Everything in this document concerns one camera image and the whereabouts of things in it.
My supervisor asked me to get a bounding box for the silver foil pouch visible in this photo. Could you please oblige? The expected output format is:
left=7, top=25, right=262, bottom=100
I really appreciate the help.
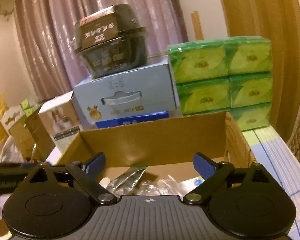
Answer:
left=106, top=166, right=147, bottom=198

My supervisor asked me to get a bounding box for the clear plastic wire holder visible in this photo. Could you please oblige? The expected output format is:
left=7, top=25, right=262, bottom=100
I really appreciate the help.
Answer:
left=136, top=176, right=188, bottom=197

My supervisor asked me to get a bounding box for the large cardboard sorting box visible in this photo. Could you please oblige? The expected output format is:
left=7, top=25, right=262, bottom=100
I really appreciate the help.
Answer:
left=44, top=112, right=258, bottom=198

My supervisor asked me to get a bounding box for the brown cardboard carton left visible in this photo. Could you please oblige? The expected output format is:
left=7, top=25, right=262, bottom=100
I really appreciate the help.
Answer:
left=9, top=108, right=55, bottom=161

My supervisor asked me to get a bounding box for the white cutout card box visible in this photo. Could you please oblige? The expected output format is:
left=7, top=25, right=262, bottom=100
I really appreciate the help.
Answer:
left=0, top=105, right=26, bottom=135

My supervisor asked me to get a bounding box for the checked tablecloth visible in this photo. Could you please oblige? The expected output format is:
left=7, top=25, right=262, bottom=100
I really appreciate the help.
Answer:
left=243, top=126, right=300, bottom=239

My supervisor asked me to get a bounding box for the white humidifier product box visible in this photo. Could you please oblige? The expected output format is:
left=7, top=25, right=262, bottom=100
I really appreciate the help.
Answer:
left=38, top=91, right=83, bottom=153

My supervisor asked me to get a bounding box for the dark blue flat box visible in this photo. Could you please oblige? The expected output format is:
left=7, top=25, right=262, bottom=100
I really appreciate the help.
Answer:
left=96, top=112, right=169, bottom=129

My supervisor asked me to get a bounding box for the green tissue pack bundle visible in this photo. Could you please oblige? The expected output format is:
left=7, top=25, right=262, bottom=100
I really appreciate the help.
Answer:
left=167, top=36, right=273, bottom=131

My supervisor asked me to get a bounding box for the light blue milk carton box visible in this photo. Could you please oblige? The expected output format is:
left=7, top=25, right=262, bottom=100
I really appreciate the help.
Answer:
left=74, top=60, right=177, bottom=124

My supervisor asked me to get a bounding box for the black instant meal bowl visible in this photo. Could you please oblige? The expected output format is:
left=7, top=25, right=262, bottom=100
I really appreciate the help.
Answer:
left=74, top=4, right=147, bottom=77

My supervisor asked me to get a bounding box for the pink curtain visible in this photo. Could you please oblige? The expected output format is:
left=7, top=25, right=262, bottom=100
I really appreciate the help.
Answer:
left=14, top=0, right=187, bottom=100

